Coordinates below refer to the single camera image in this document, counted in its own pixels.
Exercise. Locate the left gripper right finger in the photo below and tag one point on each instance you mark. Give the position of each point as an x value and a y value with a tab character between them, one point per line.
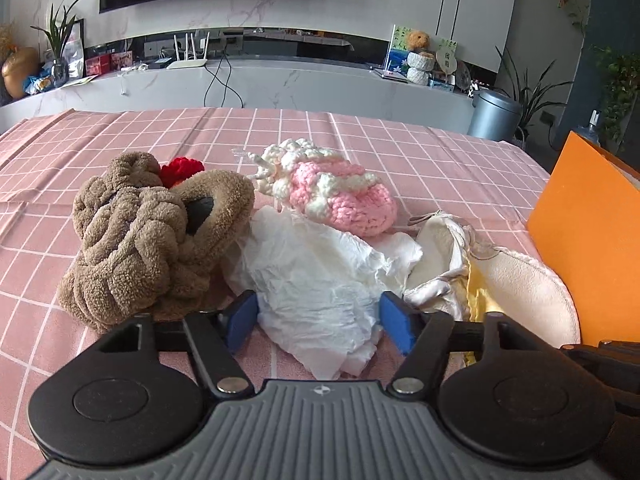
497	388

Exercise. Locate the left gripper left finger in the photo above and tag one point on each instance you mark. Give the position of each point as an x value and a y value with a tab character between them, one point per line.
144	388

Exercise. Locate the cream round fabric pad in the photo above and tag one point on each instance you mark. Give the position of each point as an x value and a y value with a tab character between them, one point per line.
524	289

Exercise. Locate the brown knotted plush toy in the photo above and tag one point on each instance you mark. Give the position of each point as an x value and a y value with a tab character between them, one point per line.
146	247

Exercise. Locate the white tissue paper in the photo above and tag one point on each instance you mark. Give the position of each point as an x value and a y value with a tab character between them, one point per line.
318	288

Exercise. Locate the pink white crochet item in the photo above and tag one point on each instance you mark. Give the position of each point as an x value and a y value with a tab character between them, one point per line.
325	187

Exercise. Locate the orange cardboard box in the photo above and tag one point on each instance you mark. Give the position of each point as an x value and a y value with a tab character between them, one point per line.
585	226

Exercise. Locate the white shell fabric piece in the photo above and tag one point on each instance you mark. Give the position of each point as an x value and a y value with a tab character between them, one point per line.
441	279

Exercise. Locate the blue water jug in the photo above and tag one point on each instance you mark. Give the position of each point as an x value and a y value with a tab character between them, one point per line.
590	132

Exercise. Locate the pink checkered tablecloth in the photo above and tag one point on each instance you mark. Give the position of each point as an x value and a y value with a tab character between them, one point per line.
44	160

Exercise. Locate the grey metal trash bin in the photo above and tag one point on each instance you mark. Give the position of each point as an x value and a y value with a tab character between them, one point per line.
495	116

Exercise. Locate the tall floor plant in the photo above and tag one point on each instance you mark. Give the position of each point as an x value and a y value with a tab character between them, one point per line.
531	96

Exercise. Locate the trailing plant on cabinet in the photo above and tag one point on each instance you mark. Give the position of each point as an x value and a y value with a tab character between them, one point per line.
619	73

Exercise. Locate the red box on console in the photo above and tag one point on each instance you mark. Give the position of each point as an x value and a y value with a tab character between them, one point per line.
98	65

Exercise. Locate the white wifi router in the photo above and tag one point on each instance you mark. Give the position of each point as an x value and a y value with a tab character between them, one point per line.
186	55

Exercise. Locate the teddy bear on stand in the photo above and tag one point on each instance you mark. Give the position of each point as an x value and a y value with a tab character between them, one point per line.
420	61

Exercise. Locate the gold acorn vase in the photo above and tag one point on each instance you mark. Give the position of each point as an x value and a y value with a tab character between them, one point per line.
19	65

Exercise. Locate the white marble tv console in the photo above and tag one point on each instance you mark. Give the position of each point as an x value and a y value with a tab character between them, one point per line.
282	85

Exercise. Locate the green plant in glass vase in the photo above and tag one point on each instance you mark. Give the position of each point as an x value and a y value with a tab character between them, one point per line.
60	24

